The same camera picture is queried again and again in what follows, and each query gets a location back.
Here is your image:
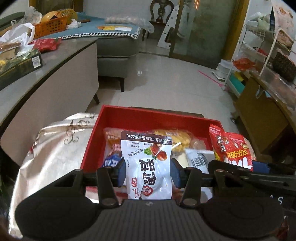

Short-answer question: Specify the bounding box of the red blue cartoon snack bag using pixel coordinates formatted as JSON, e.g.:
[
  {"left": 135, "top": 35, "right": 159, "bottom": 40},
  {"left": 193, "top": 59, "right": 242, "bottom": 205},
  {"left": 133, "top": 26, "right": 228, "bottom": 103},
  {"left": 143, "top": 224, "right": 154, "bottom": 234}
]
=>
[{"left": 102, "top": 128, "right": 123, "bottom": 167}]

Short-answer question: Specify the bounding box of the orange plastic basket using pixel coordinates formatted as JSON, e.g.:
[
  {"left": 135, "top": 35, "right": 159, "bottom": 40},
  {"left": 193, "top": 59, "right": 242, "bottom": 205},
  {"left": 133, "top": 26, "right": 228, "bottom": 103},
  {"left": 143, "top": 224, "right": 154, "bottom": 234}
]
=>
[{"left": 34, "top": 17, "right": 67, "bottom": 39}]

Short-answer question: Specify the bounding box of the dark wooden chair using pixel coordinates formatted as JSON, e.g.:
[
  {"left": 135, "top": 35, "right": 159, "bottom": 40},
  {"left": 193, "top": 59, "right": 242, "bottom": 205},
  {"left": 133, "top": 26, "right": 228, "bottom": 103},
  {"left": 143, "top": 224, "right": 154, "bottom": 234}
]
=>
[{"left": 149, "top": 0, "right": 174, "bottom": 24}]

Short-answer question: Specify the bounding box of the red packet on counter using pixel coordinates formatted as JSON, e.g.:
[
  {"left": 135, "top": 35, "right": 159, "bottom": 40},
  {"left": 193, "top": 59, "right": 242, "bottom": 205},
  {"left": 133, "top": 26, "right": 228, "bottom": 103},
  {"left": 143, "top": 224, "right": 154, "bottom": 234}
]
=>
[{"left": 30, "top": 38, "right": 61, "bottom": 53}]

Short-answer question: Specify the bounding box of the blue sofa cover cloth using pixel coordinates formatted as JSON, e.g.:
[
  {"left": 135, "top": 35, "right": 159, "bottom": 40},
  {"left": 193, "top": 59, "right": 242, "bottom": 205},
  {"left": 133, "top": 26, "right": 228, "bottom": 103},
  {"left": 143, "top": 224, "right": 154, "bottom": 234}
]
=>
[{"left": 41, "top": 13, "right": 142, "bottom": 40}]

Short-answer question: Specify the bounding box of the red cardboard box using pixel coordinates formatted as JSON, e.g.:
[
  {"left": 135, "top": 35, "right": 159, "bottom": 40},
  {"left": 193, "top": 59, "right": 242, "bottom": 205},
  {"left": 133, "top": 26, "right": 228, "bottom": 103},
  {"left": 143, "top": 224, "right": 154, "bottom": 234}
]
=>
[{"left": 80, "top": 104, "right": 232, "bottom": 202}]

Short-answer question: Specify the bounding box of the white barcode snack bag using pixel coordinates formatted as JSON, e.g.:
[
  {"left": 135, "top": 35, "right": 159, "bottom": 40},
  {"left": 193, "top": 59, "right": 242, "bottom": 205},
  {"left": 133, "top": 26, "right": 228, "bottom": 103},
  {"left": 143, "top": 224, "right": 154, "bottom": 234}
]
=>
[{"left": 185, "top": 149, "right": 215, "bottom": 174}]

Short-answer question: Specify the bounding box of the red crinkly snack bag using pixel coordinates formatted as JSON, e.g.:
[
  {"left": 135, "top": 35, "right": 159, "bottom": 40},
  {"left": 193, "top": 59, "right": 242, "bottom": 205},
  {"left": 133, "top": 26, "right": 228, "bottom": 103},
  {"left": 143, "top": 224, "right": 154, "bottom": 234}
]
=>
[{"left": 209, "top": 124, "right": 253, "bottom": 171}]

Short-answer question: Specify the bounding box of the brown wooden cabinet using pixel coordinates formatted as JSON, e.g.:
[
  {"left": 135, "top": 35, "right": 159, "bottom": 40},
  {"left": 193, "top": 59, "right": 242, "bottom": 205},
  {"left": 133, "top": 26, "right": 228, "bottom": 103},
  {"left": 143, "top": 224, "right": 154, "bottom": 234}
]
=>
[{"left": 234, "top": 73, "right": 295, "bottom": 165}]

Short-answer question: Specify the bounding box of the white plastic shopping bag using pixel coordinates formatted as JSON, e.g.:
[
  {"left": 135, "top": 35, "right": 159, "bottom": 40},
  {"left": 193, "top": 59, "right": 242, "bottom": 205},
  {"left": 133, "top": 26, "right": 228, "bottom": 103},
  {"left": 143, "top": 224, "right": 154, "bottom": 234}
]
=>
[{"left": 1, "top": 23, "right": 35, "bottom": 51}]

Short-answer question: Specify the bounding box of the white wire shelf rack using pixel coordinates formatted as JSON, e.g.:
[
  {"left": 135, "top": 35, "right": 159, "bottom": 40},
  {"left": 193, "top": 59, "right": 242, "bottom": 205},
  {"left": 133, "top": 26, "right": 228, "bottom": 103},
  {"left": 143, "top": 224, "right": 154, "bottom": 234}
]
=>
[{"left": 224, "top": 24, "right": 295, "bottom": 97}]

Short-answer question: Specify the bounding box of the white pegboard panel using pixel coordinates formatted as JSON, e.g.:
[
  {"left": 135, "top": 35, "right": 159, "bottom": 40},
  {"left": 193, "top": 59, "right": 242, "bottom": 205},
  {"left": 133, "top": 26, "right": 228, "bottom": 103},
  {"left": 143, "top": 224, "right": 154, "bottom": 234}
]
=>
[{"left": 157, "top": 4, "right": 183, "bottom": 50}]

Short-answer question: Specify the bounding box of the dark green long box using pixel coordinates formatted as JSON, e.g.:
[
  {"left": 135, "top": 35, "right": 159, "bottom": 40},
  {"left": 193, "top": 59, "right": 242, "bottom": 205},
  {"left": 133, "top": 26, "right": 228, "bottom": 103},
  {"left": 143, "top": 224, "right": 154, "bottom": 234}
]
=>
[{"left": 0, "top": 49, "right": 43, "bottom": 90}]

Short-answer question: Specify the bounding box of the clear waffle cookie packet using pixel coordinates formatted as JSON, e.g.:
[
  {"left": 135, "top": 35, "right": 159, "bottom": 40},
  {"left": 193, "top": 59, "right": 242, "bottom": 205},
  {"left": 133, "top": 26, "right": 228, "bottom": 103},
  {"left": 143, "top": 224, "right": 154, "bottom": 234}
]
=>
[{"left": 151, "top": 128, "right": 207, "bottom": 153}]

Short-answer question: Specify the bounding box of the floral silver tablecloth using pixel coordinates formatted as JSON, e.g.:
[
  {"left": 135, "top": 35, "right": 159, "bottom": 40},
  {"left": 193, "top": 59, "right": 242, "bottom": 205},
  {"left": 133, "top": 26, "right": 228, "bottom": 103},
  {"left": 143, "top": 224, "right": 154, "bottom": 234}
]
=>
[{"left": 7, "top": 112, "right": 258, "bottom": 239}]

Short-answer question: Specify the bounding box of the white chestnut snack pouch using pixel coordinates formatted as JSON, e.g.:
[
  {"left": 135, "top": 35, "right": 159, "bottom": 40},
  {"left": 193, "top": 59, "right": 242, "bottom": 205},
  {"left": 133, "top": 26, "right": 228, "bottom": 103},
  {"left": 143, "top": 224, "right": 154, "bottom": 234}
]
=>
[{"left": 120, "top": 130, "right": 173, "bottom": 200}]

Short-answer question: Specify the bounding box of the grey green sofa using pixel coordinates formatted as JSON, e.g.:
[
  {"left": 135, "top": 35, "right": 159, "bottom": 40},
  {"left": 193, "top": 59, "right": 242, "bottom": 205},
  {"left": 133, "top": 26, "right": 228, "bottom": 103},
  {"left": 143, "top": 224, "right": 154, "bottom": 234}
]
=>
[{"left": 0, "top": 11, "right": 143, "bottom": 92}]

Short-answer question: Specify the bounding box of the grey curved counter table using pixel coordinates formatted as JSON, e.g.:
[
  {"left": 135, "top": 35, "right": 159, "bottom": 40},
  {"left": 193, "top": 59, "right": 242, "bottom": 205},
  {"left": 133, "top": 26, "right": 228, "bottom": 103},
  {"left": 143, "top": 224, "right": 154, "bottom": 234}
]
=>
[{"left": 1, "top": 38, "right": 99, "bottom": 166}]

